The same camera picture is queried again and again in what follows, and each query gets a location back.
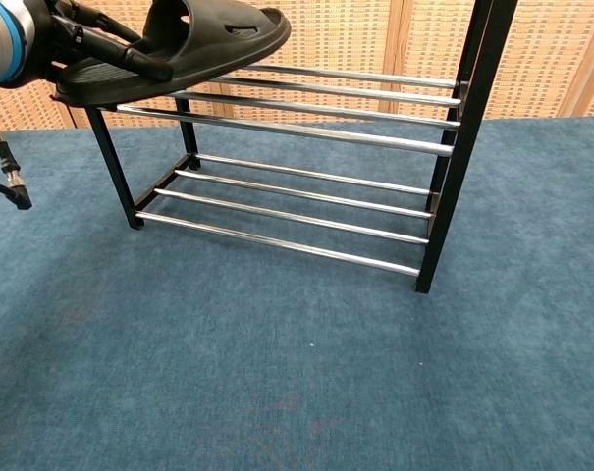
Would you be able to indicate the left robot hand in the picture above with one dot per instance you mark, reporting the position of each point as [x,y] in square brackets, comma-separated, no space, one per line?
[105,46]

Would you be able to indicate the black rubber slipper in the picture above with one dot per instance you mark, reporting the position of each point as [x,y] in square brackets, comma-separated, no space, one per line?
[203,44]

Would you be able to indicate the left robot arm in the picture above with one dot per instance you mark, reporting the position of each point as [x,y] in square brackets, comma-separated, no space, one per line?
[2,39]

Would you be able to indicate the black and chrome shoe rack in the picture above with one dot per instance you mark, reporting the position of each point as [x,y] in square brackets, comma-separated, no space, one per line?
[453,196]

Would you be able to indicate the woven bamboo folding screen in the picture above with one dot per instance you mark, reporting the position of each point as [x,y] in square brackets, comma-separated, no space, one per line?
[350,34]

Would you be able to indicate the blue carpet mat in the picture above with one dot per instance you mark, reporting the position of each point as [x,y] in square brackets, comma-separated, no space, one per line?
[296,368]

